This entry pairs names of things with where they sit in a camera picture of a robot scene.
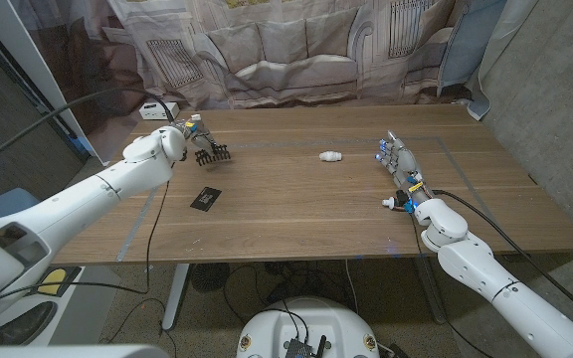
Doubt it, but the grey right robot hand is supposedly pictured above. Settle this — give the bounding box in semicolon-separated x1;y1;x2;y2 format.
375;129;435;204

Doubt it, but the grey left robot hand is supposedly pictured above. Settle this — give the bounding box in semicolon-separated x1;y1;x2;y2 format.
176;113;224;155

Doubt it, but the black claw hair clip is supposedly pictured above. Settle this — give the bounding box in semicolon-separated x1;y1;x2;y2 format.
194;143;232;167

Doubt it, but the small toothpaste tube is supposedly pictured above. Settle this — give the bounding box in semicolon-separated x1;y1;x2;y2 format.
381;196;412;213

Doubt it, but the black card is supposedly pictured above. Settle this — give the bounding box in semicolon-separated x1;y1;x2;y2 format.
189;186;223;213

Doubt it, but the white power strip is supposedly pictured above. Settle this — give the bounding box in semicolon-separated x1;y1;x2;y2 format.
138;101;181;121

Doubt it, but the printed sofa backdrop curtain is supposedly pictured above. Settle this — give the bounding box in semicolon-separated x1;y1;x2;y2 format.
10;0;541;165

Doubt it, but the grey table leg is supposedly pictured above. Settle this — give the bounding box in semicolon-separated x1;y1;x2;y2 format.
413;257;448;325

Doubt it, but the black round fan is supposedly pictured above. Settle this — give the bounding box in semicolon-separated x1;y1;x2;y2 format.
190;262;231;293

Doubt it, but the white partition panel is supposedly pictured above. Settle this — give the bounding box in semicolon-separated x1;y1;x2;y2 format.
0;0;111;166

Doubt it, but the white table leg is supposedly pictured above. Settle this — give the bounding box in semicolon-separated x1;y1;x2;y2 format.
161;263;192;331

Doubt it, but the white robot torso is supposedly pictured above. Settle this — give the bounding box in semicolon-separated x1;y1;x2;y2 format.
236;296;381;358

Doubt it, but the yellow and black foot pedal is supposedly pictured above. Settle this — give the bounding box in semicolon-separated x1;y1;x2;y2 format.
37;267;83;298

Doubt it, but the black module with antenna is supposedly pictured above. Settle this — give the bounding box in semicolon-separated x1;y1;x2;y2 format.
284;335;328;358

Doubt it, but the dark shoe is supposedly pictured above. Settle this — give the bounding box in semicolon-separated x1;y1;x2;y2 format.
0;300;59;346

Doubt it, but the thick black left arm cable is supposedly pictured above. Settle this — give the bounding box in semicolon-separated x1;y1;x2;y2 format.
0;88;176;178

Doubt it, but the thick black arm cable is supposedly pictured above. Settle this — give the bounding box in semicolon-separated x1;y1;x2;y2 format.
431;188;573;329
0;88;176;178

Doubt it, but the black cable tangle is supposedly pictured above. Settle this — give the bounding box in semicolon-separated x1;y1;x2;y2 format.
222;261;362;324

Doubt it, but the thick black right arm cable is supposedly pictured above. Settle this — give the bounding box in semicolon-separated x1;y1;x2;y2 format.
431;188;573;329

